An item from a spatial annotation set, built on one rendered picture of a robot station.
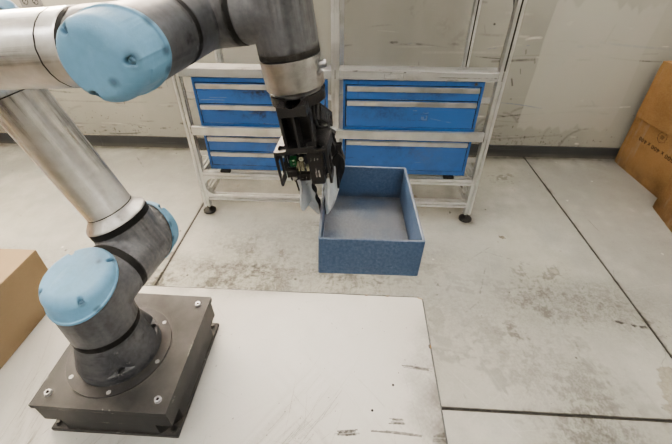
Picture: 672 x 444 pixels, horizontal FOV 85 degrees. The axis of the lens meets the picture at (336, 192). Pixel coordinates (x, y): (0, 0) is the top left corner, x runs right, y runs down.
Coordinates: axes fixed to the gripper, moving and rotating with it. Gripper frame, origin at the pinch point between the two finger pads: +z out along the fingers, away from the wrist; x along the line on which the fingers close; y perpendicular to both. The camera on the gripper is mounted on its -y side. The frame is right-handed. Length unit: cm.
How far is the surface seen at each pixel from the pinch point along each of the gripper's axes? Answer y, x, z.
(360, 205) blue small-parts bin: -7.1, 5.4, 6.0
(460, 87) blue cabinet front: -141, 50, 34
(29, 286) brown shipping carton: -5, -76, 23
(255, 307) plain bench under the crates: -10.8, -25.2, 39.5
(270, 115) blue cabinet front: -138, -52, 38
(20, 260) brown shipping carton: -7, -76, 16
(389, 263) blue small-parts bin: 9.3, 10.3, 4.6
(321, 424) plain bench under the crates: 15.2, -5.1, 42.2
